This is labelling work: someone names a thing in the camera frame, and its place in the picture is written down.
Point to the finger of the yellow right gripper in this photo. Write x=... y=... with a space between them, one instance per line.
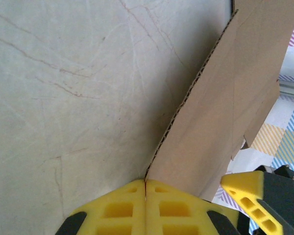
x=250 y=183

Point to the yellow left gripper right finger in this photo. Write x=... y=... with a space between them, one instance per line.
x=176 y=210

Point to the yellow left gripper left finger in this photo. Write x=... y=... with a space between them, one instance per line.
x=117 y=210

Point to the brown cardboard box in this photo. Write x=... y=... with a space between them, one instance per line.
x=223 y=98

